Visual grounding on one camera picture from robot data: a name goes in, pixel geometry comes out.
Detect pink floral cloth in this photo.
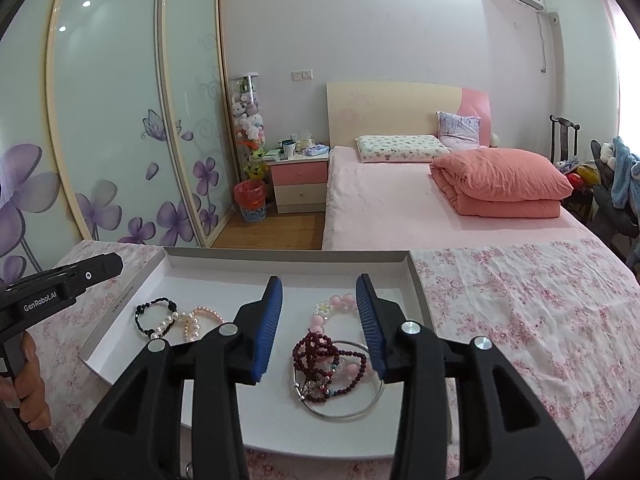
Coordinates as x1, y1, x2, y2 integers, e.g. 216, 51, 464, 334
30, 237, 640, 480

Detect pink white nightstand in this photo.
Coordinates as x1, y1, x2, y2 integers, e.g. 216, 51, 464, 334
264, 150, 331, 215

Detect air conditioner cable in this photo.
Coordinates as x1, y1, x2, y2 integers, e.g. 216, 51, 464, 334
536, 10, 548, 73

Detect clear tube of plush toys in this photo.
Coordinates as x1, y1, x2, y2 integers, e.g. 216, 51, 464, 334
229, 73, 270, 183

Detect person's left hand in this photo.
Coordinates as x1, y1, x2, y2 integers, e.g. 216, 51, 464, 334
0, 332, 53, 428

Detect pink pearl bracelet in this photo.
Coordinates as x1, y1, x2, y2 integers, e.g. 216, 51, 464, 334
179, 306, 226, 345

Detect red yellow toy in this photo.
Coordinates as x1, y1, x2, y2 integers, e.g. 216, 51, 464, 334
565, 162, 601, 188

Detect black bead bracelet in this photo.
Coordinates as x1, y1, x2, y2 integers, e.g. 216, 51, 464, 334
134, 298, 180, 342

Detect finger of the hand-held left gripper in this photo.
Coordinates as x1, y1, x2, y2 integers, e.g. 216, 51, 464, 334
60, 252, 124, 293

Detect grey chair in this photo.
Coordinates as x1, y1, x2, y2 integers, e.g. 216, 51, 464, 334
590, 140, 640, 238

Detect patterned white pillow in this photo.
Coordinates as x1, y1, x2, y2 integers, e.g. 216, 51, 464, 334
356, 134, 451, 164

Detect dark wooden chair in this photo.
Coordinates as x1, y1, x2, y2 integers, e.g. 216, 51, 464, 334
549, 115, 593, 216

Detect thin silver bangle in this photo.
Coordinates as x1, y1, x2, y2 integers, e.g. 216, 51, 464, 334
292, 340, 386, 418

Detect dark red bead bracelet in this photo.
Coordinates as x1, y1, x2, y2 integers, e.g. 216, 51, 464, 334
291, 331, 368, 403

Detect bed with cream headboard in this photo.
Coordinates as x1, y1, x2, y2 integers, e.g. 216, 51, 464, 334
320, 80, 596, 252

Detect grey shallow cardboard box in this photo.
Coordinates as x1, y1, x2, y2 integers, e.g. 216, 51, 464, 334
79, 246, 458, 463

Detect white pearl bracelet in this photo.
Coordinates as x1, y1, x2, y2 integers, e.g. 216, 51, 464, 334
149, 316, 177, 345

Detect purple cushion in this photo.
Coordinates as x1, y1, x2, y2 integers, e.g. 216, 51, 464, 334
436, 111, 482, 151

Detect folded pink quilt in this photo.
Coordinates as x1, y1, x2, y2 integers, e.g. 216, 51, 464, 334
429, 147, 575, 219

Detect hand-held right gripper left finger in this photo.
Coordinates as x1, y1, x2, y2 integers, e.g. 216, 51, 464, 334
54, 275, 284, 480

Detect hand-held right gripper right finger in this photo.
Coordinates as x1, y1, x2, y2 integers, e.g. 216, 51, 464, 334
355, 273, 586, 480

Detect pink curtain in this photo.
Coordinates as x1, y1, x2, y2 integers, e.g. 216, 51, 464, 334
582, 0, 640, 146

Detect large pink bead bracelet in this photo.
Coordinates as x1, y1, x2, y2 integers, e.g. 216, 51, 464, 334
309, 294, 371, 386

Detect flower-print sliding door wardrobe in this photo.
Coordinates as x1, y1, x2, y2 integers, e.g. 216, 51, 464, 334
0, 0, 246, 281

